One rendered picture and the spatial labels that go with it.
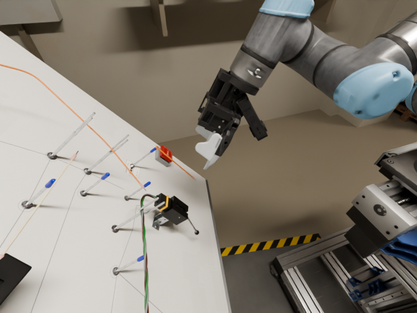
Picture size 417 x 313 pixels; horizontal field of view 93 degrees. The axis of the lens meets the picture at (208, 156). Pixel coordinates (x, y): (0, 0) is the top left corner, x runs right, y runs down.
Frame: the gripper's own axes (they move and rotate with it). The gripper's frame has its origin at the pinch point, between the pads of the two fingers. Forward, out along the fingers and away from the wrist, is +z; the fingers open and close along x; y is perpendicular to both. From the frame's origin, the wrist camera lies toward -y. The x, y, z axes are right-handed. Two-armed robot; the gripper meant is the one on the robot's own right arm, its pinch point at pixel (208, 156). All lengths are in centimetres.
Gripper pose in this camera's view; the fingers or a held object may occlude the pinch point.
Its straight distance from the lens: 50.5
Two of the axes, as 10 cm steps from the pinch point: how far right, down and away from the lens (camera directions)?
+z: -4.5, 7.3, 5.1
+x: 0.4, 5.9, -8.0
